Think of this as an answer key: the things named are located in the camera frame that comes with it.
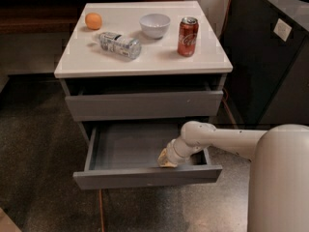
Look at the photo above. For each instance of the dark wooden bench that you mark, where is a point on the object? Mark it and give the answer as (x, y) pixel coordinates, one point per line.
(45, 16)

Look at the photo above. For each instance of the grey cabinet with white top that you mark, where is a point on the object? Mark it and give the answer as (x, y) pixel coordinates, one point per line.
(86, 69)

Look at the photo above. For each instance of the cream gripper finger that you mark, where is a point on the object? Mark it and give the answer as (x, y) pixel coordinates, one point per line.
(165, 159)

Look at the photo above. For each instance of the white bowl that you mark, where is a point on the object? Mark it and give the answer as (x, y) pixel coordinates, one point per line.
(155, 26)

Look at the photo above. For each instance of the grey top drawer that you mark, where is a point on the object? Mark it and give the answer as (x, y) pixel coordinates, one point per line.
(138, 106)

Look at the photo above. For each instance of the black counter cabinet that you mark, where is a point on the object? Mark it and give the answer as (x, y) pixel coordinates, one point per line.
(269, 81)

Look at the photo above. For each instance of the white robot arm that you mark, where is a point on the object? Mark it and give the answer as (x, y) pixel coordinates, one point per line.
(278, 195)

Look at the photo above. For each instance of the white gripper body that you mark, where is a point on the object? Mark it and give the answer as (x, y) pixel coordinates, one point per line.
(173, 155)

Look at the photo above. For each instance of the clear plastic water bottle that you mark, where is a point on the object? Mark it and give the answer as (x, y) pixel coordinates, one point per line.
(119, 44)

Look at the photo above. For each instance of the orange fruit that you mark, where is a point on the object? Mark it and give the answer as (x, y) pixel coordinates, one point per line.
(93, 21)

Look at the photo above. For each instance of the grey drawer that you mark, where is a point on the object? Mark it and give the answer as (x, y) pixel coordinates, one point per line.
(124, 155)
(138, 106)

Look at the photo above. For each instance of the red coke can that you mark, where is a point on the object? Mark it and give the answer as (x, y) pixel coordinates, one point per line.
(187, 36)

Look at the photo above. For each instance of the white wall outlet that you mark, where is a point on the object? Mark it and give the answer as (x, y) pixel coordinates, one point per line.
(282, 29)

